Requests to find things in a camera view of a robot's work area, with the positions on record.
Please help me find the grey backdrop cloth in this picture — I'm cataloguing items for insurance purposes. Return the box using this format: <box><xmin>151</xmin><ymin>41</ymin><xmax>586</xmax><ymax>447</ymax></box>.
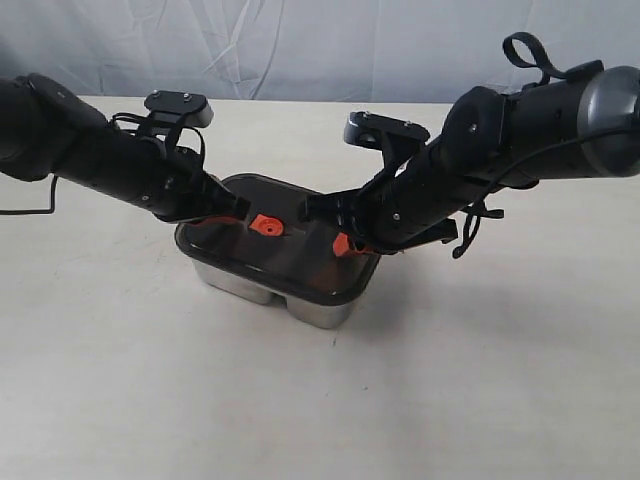
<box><xmin>1</xmin><ymin>1</ymin><xmax>639</xmax><ymax>103</ymax></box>

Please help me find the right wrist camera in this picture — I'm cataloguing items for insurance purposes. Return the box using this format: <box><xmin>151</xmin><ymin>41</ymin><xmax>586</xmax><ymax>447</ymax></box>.
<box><xmin>343</xmin><ymin>111</ymin><xmax>430</xmax><ymax>151</ymax></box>

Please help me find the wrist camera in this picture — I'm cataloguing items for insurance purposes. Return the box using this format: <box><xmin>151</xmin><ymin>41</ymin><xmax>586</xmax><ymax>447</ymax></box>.
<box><xmin>144</xmin><ymin>90</ymin><xmax>214</xmax><ymax>128</ymax></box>
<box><xmin>343</xmin><ymin>111</ymin><xmax>430</xmax><ymax>151</ymax></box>

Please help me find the stainless steel lunch box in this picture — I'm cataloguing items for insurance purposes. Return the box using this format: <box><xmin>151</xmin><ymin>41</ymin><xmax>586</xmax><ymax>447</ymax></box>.
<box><xmin>174</xmin><ymin>172</ymin><xmax>379</xmax><ymax>330</ymax></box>

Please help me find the transparent lid with orange valve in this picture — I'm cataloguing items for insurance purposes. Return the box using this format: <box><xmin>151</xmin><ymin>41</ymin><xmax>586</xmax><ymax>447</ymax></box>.
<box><xmin>174</xmin><ymin>172</ymin><xmax>379</xmax><ymax>306</ymax></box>

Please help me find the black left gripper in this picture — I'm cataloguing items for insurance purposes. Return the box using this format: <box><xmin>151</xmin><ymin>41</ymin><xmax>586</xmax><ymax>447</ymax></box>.
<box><xmin>149</xmin><ymin>149</ymin><xmax>250</xmax><ymax>227</ymax></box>

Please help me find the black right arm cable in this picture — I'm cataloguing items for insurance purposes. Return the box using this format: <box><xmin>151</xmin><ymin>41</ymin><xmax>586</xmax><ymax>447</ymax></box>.
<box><xmin>452</xmin><ymin>31</ymin><xmax>640</xmax><ymax>261</ymax></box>

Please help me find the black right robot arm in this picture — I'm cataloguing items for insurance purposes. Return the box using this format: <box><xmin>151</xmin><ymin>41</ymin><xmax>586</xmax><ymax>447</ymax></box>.
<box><xmin>299</xmin><ymin>61</ymin><xmax>639</xmax><ymax>256</ymax></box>

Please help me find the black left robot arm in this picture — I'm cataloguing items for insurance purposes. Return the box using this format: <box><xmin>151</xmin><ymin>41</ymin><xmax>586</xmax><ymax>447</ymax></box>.
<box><xmin>1</xmin><ymin>73</ymin><xmax>250</xmax><ymax>224</ymax></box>

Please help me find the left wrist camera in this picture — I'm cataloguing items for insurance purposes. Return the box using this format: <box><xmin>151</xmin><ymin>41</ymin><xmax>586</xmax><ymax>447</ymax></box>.
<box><xmin>144</xmin><ymin>90</ymin><xmax>214</xmax><ymax>128</ymax></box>

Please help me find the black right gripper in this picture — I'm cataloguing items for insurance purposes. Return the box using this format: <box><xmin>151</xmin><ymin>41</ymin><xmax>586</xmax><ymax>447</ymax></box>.
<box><xmin>298</xmin><ymin>178</ymin><xmax>458</xmax><ymax>257</ymax></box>

